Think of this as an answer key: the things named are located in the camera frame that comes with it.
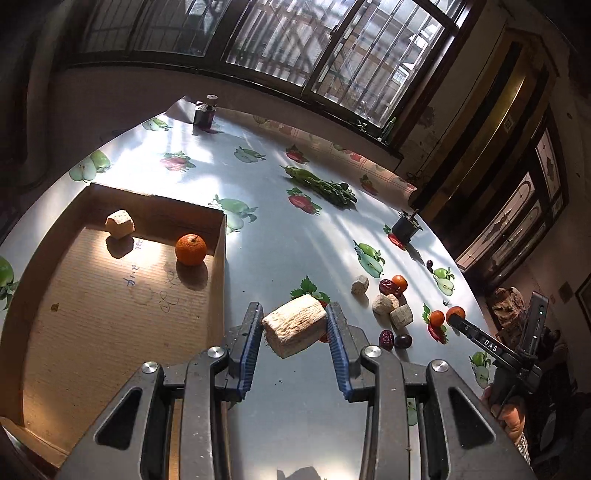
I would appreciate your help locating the large beige stone block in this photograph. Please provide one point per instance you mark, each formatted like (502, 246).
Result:
(293, 325)

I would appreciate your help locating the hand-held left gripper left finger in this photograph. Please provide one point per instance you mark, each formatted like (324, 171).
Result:
(249, 350)

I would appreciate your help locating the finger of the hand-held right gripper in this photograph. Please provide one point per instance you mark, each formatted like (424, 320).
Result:
(480, 339)

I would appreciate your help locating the dark purple grape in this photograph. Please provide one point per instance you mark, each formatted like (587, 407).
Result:
(403, 341)

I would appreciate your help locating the wooden glass-panel door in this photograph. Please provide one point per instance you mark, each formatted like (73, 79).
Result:
(508, 207)

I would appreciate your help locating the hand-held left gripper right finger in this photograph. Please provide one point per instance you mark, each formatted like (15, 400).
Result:
(339, 355)

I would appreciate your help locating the green leafy vegetable bunch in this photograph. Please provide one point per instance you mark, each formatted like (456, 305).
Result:
(318, 182)

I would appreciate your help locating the person's right hand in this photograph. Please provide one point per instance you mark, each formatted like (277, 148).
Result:
(515, 415)

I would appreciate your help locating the green bottle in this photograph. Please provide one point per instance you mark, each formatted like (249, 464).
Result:
(391, 129)

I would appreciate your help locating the brown cardboard box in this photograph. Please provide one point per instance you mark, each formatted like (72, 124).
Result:
(92, 300)

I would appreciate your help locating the small orange tangerine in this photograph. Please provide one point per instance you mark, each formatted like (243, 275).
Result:
(400, 282)
(456, 311)
(437, 318)

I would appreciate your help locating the beige sugarcane chunk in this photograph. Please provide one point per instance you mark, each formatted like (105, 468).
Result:
(400, 317)
(359, 285)
(382, 304)
(120, 224)

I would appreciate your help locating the brown gnarled wood piece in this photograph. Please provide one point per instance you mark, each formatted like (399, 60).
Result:
(508, 309)

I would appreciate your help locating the person's right forearm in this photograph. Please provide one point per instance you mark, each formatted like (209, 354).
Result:
(521, 450)

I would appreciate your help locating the fruit printed tablecloth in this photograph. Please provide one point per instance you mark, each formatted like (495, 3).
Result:
(286, 258)

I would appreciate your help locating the red date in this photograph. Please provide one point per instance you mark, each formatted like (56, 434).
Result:
(387, 287)
(386, 339)

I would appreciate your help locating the dark framed barred window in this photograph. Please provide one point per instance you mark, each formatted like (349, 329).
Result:
(277, 37)

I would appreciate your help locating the large orange tangerine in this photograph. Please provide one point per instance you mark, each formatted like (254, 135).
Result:
(190, 250)

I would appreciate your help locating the small black motor block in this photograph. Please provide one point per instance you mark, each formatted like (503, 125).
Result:
(404, 228)

